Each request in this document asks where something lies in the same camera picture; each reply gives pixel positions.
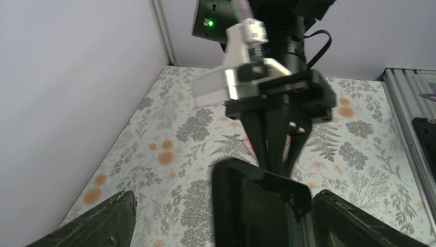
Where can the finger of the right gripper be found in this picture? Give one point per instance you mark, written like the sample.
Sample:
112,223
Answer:
287,130
252,122

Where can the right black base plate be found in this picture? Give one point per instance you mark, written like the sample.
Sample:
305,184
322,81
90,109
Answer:
425,132

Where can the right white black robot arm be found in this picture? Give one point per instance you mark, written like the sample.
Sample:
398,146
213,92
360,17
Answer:
286,23

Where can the black phone-shaped object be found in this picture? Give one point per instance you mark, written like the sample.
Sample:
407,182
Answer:
255,207

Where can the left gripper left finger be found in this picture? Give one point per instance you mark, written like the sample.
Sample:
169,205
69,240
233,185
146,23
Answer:
110,223

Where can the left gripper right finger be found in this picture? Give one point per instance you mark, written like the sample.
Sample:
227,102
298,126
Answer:
338,222

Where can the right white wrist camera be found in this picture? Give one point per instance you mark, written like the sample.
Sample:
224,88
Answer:
243,68

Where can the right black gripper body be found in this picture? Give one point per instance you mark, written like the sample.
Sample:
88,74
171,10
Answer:
308,92

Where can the aluminium rail frame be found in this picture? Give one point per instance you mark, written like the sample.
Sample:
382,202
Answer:
410,94

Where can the floral patterned table mat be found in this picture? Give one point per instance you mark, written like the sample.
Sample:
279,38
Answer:
165,152

